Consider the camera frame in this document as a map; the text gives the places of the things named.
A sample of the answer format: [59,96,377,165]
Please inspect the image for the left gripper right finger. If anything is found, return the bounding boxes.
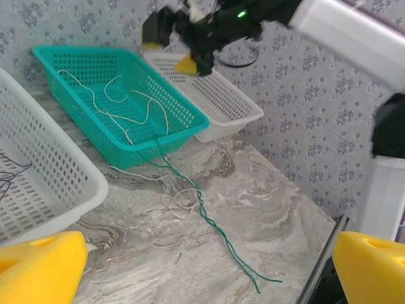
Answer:
[332,231,405,304]

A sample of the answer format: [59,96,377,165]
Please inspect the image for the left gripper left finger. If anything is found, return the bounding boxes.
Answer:
[0,231,89,304]

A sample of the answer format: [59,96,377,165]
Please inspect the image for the dark purple thin wire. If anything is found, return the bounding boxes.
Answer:
[0,151,34,174]
[0,177,15,203]

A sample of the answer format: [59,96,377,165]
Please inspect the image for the green thin wire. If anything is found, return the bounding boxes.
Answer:
[153,132,284,283]
[153,132,262,295]

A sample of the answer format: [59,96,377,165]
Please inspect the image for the white perforated plastic basket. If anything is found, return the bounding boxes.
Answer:
[0,68,109,244]
[142,50,265,143]

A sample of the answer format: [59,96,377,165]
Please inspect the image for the teal perforated plastic basket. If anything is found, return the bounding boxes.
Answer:
[31,45,210,170]

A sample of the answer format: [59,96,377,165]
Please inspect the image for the right gripper thin black cable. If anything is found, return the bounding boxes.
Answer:
[216,37,259,69]

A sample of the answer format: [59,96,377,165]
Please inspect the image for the white thin wire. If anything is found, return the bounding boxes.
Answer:
[58,69,135,146]
[107,163,207,220]
[94,89,170,134]
[103,74,131,103]

